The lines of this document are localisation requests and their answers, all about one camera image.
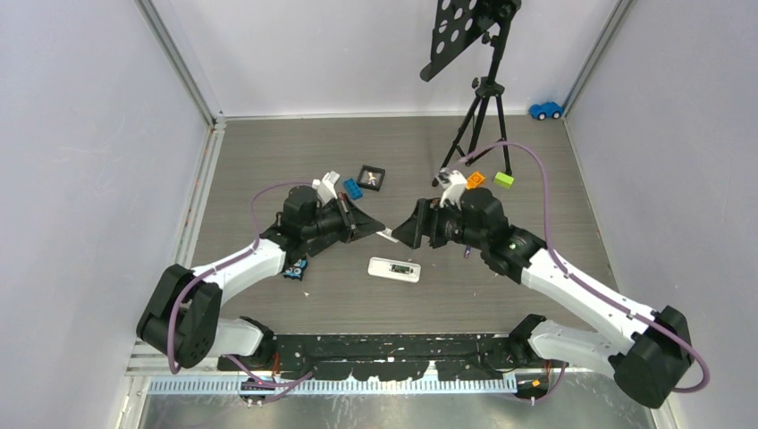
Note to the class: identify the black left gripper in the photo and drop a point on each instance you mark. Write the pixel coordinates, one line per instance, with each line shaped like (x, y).
(357, 223)

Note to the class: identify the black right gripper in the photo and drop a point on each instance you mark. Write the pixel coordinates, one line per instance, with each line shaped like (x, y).
(425, 221)

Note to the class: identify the white remote control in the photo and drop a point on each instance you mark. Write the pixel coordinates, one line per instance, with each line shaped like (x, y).
(394, 270)

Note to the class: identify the white battery cover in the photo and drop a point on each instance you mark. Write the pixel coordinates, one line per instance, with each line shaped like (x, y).
(387, 234)

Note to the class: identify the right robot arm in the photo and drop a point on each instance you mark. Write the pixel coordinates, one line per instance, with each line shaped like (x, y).
(645, 351)

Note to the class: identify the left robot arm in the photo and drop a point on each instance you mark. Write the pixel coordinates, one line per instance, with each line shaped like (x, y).
(182, 318)

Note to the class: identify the blue toy brick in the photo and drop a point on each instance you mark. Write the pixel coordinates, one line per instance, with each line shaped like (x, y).
(352, 189)

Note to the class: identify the blue robot face toy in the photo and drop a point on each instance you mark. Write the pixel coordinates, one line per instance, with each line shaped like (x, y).
(296, 271)

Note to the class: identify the orange toy brick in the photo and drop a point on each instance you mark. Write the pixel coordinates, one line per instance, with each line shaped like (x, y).
(475, 180)

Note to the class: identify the green toy brick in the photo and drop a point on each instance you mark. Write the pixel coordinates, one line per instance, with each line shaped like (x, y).
(504, 180)

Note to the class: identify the blue toy car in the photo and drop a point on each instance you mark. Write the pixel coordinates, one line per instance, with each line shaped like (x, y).
(541, 112)

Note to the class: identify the black tripod stand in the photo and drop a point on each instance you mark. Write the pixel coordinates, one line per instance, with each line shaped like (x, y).
(457, 25)

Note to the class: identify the black square frame box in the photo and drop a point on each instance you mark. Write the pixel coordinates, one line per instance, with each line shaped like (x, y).
(371, 177)

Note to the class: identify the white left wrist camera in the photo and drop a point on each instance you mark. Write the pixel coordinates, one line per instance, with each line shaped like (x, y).
(327, 186)

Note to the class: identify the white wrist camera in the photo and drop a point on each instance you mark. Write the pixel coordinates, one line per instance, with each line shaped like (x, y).
(454, 184)
(327, 186)

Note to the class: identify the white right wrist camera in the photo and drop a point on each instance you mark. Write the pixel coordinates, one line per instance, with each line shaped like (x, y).
(454, 184)

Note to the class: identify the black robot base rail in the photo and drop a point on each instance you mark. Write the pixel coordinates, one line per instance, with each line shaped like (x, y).
(390, 357)

